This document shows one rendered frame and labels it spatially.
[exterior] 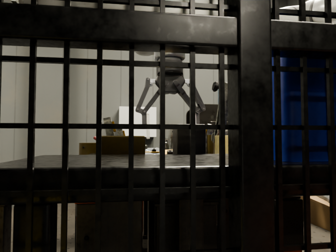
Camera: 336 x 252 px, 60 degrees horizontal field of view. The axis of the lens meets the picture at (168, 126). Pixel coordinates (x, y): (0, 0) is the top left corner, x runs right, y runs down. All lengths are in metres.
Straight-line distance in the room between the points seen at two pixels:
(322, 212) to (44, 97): 3.00
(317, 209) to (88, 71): 2.99
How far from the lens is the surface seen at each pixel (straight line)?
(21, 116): 3.76
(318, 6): 1.12
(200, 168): 0.26
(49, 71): 3.63
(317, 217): 1.39
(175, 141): 0.50
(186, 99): 0.81
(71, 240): 1.15
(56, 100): 3.55
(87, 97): 3.66
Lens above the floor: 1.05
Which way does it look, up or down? 3 degrees up
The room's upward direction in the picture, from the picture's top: straight up
